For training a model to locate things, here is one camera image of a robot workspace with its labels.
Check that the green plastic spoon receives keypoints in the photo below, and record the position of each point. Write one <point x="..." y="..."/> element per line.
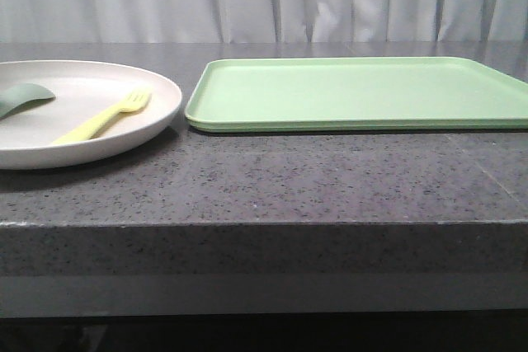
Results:
<point x="22" y="94"/>

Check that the light green serving tray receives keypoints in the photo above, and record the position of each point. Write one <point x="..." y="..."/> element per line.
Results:
<point x="364" y="94"/>

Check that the beige round plate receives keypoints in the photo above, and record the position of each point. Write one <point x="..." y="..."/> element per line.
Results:
<point x="82" y="90"/>

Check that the yellow plastic fork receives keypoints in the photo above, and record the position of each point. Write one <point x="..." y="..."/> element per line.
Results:
<point x="133" y="102"/>

